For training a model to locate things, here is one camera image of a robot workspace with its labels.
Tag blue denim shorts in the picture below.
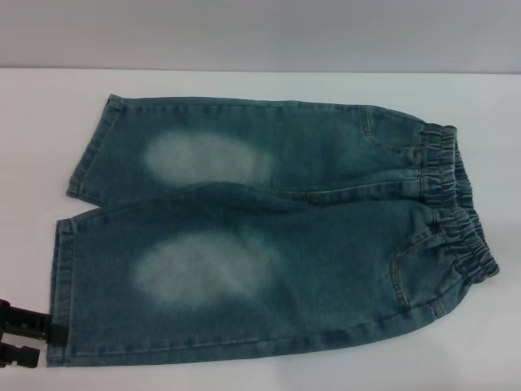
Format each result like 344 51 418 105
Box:
45 92 502 370

